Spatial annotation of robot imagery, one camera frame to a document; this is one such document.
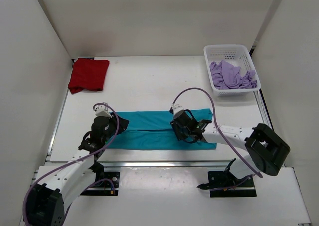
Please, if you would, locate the teal t-shirt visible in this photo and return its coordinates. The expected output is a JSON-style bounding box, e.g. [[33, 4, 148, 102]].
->
[[107, 111, 217, 151]]

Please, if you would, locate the white plastic basket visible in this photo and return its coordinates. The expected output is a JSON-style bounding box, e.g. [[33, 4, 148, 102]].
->
[[204, 44, 261, 96]]

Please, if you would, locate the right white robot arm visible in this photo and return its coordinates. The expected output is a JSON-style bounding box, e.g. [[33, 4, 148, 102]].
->
[[170, 107, 291, 191]]

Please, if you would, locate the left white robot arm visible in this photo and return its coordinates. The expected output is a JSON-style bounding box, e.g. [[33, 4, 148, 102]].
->
[[22, 113, 129, 226]]

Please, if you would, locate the aluminium front rail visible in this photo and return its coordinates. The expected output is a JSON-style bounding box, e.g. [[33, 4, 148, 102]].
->
[[101, 161, 230, 168]]

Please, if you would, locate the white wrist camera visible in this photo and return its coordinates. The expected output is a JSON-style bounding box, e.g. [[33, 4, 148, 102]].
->
[[169, 104, 184, 115], [93, 102, 112, 118]]

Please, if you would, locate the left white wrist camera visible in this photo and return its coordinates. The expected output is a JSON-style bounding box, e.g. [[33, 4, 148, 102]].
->
[[93, 102, 112, 118]]

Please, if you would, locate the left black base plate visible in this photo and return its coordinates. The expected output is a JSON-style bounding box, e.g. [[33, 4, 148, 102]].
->
[[81, 167, 120, 197]]

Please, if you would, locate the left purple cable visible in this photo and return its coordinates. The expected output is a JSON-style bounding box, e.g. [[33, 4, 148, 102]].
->
[[22, 102, 120, 226]]

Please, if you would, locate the lavender t-shirt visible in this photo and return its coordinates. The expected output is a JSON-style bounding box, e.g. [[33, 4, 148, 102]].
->
[[209, 60, 257, 90]]

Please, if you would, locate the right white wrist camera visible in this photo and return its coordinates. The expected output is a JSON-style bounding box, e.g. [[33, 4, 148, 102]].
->
[[169, 104, 184, 115]]

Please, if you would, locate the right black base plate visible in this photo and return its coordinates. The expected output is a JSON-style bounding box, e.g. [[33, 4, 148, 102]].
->
[[207, 171, 257, 198]]

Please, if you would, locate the red t-shirt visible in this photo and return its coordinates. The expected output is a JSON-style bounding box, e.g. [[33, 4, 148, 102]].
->
[[68, 58, 110, 94]]

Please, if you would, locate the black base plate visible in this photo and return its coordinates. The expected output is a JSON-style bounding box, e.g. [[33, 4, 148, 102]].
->
[[207, 171, 257, 198], [81, 167, 120, 197]]

